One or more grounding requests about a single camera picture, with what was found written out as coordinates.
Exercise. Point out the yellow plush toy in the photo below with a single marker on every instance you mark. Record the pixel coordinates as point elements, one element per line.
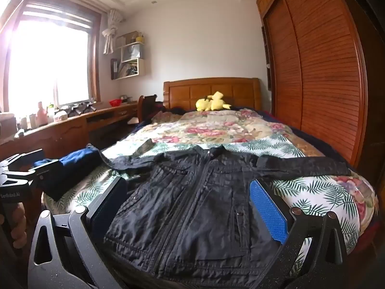
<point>210,104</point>

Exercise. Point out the metal pot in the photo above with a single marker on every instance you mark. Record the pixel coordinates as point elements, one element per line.
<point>126,98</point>

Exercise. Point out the tied white curtain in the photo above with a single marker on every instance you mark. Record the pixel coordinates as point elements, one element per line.
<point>109,33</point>

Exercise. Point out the person's left hand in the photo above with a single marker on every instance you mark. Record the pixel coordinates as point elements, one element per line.
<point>18,225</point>

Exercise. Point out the wooden louvred wardrobe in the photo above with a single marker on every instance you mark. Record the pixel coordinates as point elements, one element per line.
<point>315,66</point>

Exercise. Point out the long wooden desk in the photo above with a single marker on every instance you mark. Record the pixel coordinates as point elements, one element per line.
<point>69,126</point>

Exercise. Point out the pink bottle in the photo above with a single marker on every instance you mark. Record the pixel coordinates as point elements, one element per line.
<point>42,116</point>

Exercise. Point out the small yellow toy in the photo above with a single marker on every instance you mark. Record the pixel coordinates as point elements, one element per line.
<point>139,38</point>

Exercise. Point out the wooden framed window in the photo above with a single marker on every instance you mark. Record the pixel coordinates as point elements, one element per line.
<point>45,66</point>

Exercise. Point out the wooden bed headboard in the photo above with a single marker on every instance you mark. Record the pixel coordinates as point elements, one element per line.
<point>186,91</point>

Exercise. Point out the red bowl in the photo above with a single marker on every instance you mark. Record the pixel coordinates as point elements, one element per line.
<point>115,103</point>

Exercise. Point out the dark cloth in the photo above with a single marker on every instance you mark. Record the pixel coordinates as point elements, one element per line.
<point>177,110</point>

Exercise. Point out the white paper bag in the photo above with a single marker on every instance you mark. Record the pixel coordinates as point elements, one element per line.
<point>132,51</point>

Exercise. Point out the leaf print blanket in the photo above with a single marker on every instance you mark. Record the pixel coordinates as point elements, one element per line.
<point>315,192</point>

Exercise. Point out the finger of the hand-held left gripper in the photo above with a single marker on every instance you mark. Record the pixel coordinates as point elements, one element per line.
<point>48,171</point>

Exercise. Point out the blue folded garment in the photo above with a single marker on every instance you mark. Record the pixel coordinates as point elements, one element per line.
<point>78,156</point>

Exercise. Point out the cardboard box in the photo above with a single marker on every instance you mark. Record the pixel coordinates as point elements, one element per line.
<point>7,125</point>

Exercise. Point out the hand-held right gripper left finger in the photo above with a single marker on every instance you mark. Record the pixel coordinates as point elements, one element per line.
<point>109,197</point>

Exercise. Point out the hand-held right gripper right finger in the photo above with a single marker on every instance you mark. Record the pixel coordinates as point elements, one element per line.
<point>267,209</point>

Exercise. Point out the dark blue bed sheet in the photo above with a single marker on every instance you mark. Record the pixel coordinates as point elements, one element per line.
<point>318,147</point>

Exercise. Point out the green capped white bottle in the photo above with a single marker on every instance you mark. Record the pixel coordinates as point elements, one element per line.
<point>50,113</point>

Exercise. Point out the white wall shelf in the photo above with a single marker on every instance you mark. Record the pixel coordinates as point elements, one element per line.
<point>132,52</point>

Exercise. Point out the white pouch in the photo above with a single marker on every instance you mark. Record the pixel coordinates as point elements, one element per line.
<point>60,116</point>

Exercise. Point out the black jacket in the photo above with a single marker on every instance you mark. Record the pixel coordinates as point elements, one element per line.
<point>186,201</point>

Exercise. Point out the dark wooden chair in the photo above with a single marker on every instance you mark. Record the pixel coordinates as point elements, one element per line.
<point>147,105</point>

